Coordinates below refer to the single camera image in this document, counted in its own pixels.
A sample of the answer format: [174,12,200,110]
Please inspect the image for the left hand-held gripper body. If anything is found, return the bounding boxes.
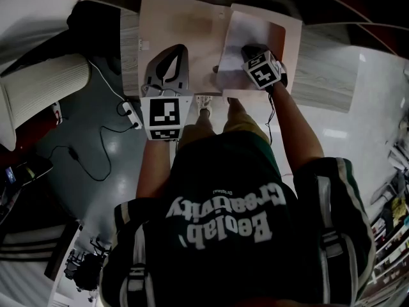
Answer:
[140,43,194,142]

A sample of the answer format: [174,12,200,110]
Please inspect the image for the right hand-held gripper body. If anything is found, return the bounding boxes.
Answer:
[241,44,288,91]

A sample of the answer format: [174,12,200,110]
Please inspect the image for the white A4 paper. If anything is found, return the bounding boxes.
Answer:
[215,10,271,91]

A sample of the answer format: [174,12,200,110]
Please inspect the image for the person's left forearm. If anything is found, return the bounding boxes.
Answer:
[135,139,176,201]

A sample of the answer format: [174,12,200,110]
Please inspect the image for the person's right forearm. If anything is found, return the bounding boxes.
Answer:
[270,81,325,174]

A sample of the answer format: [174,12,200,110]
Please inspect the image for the white power strip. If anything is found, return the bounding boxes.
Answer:
[123,101,144,130]

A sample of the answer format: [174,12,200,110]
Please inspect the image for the person's left leg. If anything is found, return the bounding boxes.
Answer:
[193,109,214,134]

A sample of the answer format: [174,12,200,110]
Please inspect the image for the person's leg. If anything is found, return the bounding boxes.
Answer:
[193,109,214,134]
[227,98,253,121]

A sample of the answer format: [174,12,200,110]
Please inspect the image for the person's left white shoe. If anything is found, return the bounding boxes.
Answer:
[195,95,213,116]

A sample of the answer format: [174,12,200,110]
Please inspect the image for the person's right leg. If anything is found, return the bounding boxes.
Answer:
[227,98,253,121]

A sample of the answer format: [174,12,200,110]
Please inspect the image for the khaki shorts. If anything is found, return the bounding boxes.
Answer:
[177,112,271,150]

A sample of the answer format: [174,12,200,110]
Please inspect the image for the black bag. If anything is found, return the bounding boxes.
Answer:
[66,0,124,76]

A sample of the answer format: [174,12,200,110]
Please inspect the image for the wooden open shelf unit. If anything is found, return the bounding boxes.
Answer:
[76,0,409,54]

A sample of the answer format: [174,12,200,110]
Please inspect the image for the red cylinder with white label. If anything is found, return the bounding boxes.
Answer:
[0,102,63,150]

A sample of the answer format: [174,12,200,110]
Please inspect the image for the black device with green accent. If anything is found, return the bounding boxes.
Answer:
[0,157,54,191]

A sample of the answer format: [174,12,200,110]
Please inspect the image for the dark green printed t-shirt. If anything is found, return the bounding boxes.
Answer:
[100,132,376,307]

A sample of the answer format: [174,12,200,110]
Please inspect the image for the white cluttered side table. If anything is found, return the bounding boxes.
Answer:
[44,222,84,307]

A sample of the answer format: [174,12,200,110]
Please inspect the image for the white shelf with colourful items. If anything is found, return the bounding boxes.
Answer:
[367,139,409,300]

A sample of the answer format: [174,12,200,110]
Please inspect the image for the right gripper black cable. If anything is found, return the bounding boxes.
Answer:
[265,86,277,146]

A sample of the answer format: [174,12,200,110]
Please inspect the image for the thin white cable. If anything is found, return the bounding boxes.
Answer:
[88,59,128,105]

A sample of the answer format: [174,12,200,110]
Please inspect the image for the black cable with adapter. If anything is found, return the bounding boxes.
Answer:
[47,125,137,182]

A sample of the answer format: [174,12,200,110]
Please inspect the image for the black white shoulder strap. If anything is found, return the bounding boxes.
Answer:
[126,222,154,307]
[318,176,355,307]

